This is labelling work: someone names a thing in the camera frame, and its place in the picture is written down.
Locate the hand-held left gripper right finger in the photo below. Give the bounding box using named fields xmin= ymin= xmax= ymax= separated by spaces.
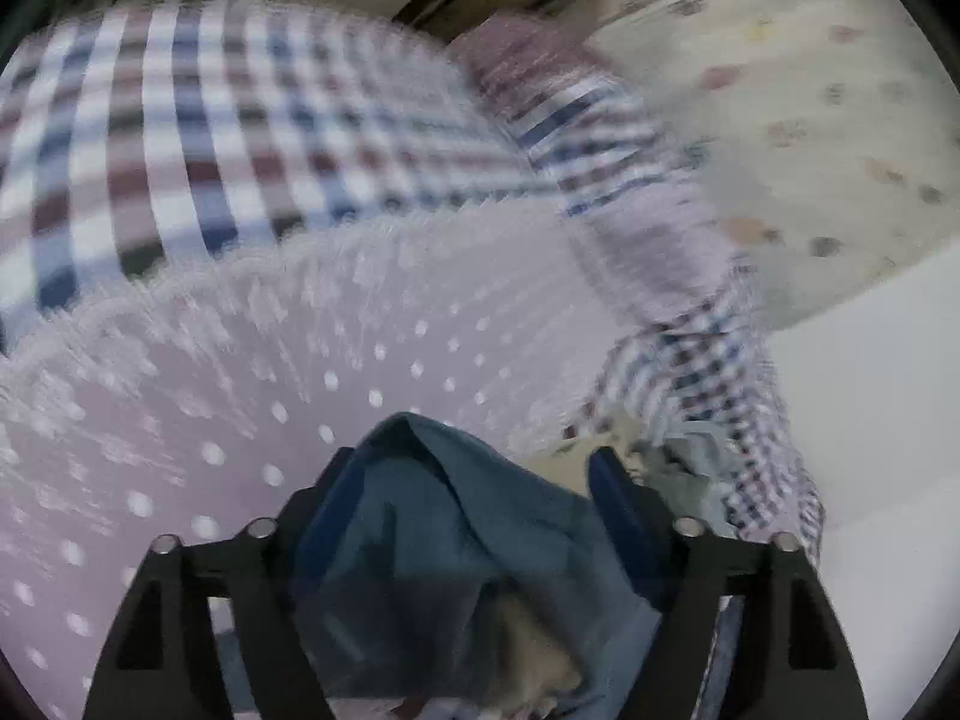
xmin=585 ymin=446 xmax=871 ymax=720

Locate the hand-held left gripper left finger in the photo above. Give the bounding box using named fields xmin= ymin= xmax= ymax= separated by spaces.
xmin=81 ymin=446 xmax=361 ymax=720

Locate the teal fleece sweater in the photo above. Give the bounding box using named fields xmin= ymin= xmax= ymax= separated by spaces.
xmin=289 ymin=411 xmax=668 ymax=720

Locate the khaki garment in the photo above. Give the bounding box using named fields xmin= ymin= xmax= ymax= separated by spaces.
xmin=480 ymin=592 xmax=590 ymax=702

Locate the checked bed sheet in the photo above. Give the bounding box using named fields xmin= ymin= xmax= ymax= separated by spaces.
xmin=0 ymin=0 xmax=676 ymax=720

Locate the checkered pillow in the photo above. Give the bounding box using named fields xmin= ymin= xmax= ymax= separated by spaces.
xmin=450 ymin=15 xmax=826 ymax=548

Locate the pineapple print curtain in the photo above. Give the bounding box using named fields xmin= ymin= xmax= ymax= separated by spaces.
xmin=592 ymin=0 xmax=960 ymax=335

